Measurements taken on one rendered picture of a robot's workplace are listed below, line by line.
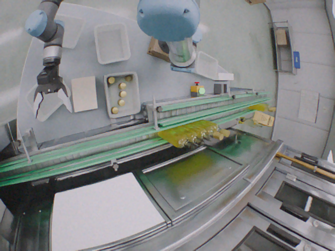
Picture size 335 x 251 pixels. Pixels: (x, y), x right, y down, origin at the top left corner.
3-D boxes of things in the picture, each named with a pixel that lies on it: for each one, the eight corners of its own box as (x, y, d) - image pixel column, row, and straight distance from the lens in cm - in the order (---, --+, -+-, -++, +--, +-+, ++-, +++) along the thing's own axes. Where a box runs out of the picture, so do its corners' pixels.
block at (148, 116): (142, 120, 79) (147, 123, 73) (140, 104, 77) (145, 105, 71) (148, 119, 80) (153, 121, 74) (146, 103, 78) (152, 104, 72)
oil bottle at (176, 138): (158, 136, 78) (180, 150, 62) (157, 126, 76) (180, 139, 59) (166, 133, 81) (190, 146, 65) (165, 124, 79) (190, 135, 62)
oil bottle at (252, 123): (237, 122, 139) (260, 129, 129) (237, 117, 137) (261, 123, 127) (239, 121, 143) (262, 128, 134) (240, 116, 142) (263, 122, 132)
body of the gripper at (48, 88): (64, 92, 59) (64, 62, 60) (58, 91, 50) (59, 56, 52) (47, 95, 61) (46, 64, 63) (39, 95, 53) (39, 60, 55)
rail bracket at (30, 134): (37, 148, 87) (23, 169, 69) (28, 118, 84) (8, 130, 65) (43, 146, 85) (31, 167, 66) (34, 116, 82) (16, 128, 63)
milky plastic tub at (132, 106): (107, 116, 80) (109, 119, 71) (102, 76, 78) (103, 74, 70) (136, 110, 83) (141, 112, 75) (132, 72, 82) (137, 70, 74)
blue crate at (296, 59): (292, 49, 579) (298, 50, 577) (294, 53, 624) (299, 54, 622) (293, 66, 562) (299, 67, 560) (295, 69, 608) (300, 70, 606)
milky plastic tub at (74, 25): (54, 19, 94) (51, 12, 87) (87, 25, 88) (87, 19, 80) (41, 47, 89) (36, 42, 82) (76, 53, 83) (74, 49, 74)
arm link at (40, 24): (32, 2, 55) (46, 16, 62) (19, 34, 50) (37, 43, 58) (51, -4, 50) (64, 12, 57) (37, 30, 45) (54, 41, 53)
